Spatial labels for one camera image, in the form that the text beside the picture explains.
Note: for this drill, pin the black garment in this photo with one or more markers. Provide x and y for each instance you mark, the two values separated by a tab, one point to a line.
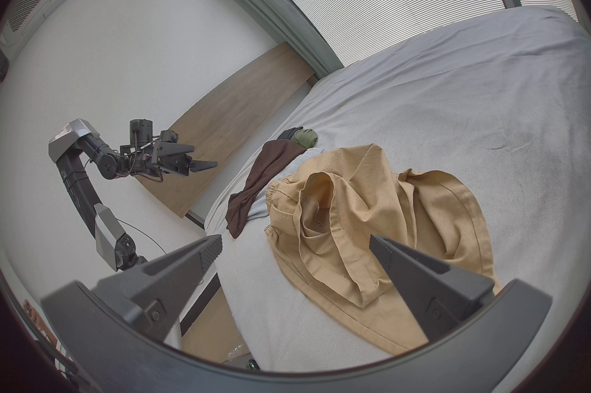
287	134

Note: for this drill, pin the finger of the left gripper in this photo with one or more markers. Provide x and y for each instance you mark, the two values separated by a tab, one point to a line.
182	148
198	165

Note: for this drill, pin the tan shorts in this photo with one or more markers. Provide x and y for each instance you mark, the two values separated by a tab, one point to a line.
415	206

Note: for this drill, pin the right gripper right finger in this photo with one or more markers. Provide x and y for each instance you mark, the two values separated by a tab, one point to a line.
434	289

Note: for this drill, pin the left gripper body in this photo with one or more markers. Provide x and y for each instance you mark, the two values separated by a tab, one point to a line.
173	164

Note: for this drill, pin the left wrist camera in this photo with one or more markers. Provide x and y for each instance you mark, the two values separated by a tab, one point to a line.
169	136

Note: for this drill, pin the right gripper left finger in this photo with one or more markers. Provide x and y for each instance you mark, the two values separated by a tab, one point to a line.
157	289

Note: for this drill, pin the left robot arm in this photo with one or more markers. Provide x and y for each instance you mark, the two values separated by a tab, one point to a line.
78	188

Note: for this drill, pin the brown garment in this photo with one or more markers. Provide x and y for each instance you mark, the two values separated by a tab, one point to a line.
263	169

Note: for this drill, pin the green garment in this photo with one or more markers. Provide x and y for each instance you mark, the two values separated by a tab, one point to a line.
305	138

